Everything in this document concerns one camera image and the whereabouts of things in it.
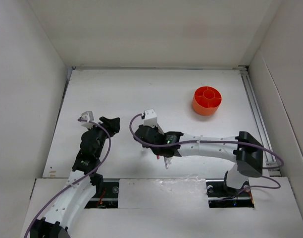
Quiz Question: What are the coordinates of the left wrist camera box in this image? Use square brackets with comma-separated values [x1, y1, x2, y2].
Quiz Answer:
[79, 111, 94, 129]

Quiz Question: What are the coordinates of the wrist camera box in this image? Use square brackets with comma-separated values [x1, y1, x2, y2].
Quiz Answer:
[142, 109, 158, 128]
[79, 111, 94, 129]

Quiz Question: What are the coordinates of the purple cable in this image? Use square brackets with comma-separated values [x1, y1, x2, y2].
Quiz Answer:
[22, 118, 111, 238]
[129, 113, 285, 199]

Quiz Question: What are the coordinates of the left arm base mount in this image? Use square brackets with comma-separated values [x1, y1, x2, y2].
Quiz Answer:
[85, 180, 119, 209]

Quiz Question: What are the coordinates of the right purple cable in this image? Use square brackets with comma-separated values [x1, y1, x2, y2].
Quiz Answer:
[129, 113, 285, 199]

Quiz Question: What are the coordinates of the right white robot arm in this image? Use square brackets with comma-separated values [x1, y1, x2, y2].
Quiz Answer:
[134, 125, 263, 195]

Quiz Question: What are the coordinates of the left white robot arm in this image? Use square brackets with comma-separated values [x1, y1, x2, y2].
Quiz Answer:
[24, 111, 120, 238]

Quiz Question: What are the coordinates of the aluminium side rail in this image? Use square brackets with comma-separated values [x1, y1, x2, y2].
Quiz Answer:
[240, 67, 282, 177]

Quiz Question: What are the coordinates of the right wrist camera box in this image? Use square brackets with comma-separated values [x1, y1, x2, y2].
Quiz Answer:
[142, 109, 158, 128]

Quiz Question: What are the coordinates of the orange round organizer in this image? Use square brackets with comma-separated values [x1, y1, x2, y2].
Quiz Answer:
[192, 86, 222, 116]

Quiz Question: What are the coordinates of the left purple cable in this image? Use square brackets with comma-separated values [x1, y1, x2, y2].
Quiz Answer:
[22, 118, 111, 238]

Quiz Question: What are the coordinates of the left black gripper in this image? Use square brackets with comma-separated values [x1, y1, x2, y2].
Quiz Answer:
[87, 117, 119, 157]

